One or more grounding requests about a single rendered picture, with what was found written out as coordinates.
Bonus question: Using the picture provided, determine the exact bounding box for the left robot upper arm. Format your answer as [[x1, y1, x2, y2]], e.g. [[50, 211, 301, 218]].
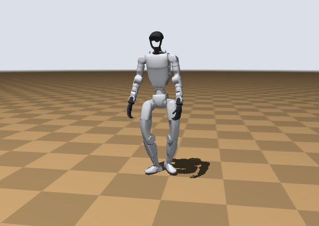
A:
[[168, 54, 180, 84]]

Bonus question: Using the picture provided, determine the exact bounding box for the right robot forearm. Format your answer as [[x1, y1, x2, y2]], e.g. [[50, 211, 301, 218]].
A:
[[129, 77, 140, 102]]

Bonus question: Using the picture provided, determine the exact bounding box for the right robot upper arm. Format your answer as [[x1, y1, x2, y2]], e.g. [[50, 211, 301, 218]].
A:
[[135, 55, 146, 84]]

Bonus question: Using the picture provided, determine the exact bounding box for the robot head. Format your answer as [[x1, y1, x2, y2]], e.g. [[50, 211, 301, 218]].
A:
[[149, 31, 163, 54]]

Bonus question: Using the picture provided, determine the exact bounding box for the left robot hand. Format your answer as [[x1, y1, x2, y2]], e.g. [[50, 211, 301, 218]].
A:
[[172, 98, 183, 120]]

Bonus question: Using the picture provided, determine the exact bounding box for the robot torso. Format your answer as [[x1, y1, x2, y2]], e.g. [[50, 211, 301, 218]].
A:
[[146, 50, 171, 108]]

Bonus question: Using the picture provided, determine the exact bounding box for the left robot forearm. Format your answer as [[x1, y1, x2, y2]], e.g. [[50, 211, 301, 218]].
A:
[[175, 76, 184, 103]]

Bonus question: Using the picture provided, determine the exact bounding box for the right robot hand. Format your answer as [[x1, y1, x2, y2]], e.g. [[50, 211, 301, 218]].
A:
[[127, 97, 134, 118]]

